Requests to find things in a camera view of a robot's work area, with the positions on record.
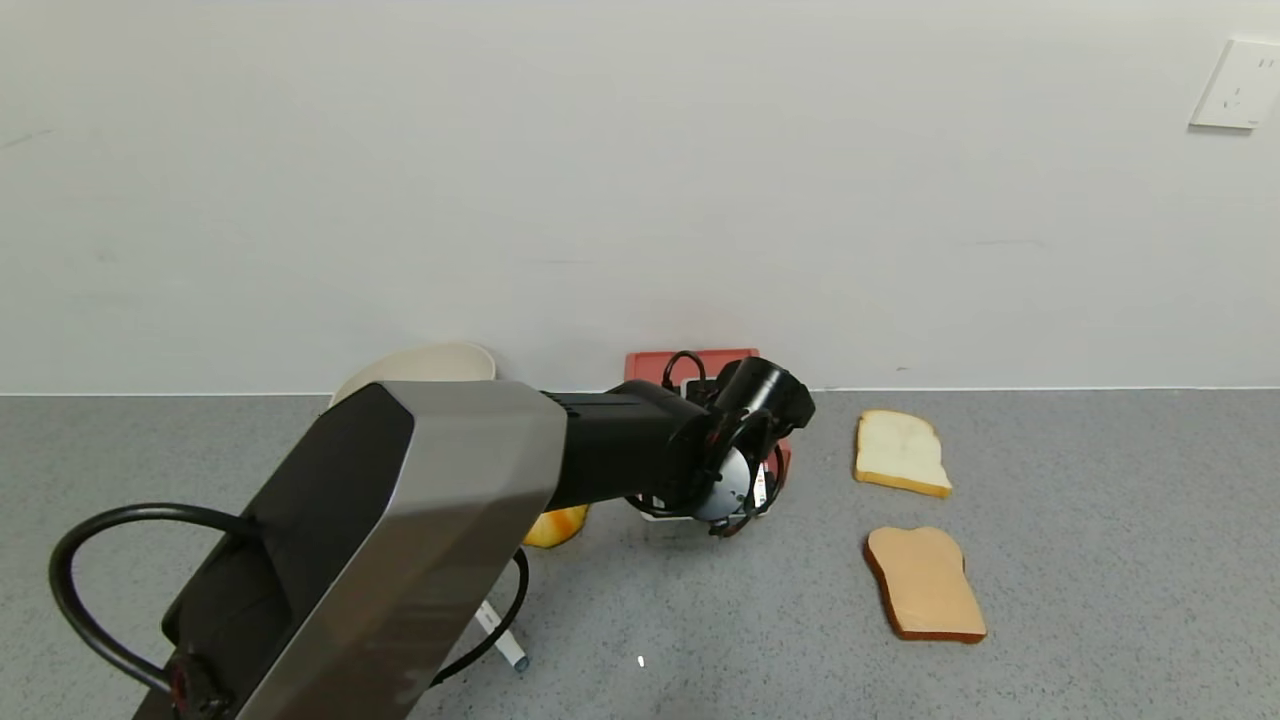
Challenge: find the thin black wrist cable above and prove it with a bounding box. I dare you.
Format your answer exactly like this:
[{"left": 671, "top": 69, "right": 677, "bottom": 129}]
[{"left": 660, "top": 350, "right": 796, "bottom": 538}]

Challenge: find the brown toast slice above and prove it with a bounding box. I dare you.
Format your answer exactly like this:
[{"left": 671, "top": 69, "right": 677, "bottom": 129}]
[{"left": 863, "top": 526, "right": 988, "bottom": 644}]

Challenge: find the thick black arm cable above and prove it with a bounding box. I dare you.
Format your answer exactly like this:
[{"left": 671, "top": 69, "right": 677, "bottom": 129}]
[
  {"left": 430, "top": 548, "right": 531, "bottom": 689},
  {"left": 50, "top": 503, "right": 261, "bottom": 701}
]

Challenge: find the white bread slice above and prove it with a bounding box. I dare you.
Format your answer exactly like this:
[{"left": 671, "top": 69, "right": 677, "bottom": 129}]
[{"left": 854, "top": 409, "right": 953, "bottom": 499}]

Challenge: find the white wall socket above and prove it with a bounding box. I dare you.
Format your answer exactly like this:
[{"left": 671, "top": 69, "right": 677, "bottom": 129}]
[{"left": 1189, "top": 38, "right": 1280, "bottom": 130}]

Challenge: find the beige ribbed bowl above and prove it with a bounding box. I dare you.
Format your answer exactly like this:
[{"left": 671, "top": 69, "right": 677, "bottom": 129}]
[{"left": 330, "top": 342, "right": 498, "bottom": 406}]

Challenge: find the orange and white pumpkin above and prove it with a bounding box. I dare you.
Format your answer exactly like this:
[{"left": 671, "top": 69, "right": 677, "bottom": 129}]
[{"left": 522, "top": 505, "right": 591, "bottom": 549}]

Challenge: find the white marker pen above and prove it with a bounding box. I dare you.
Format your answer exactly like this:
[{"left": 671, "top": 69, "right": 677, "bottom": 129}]
[{"left": 476, "top": 600, "right": 531, "bottom": 671}]

